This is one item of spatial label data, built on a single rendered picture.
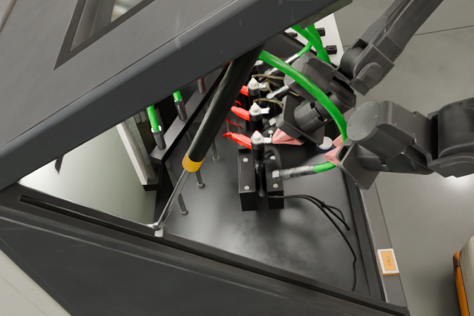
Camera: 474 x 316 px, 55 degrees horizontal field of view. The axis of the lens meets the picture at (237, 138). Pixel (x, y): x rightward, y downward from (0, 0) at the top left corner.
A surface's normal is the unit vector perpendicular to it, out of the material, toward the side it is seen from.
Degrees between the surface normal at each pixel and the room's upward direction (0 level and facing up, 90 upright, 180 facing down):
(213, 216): 0
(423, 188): 0
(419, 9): 64
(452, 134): 43
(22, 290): 90
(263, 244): 0
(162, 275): 90
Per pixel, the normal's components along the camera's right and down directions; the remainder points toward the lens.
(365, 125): -0.81, -0.44
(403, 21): 0.18, 0.32
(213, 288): 0.03, 0.77
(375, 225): -0.09, -0.64
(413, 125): 0.48, -0.35
